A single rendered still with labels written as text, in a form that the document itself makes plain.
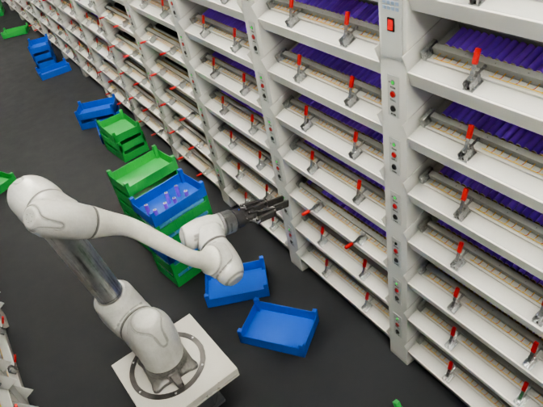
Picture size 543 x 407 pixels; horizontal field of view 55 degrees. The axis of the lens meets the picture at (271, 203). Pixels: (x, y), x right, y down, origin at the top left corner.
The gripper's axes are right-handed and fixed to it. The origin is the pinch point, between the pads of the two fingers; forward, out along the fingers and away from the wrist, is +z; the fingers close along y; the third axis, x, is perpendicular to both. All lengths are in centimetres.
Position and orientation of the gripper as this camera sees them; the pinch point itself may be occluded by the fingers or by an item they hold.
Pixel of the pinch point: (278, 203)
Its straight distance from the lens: 205.9
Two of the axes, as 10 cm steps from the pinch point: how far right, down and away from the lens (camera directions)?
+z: 8.4, -3.1, 4.4
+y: 5.4, 4.6, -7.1
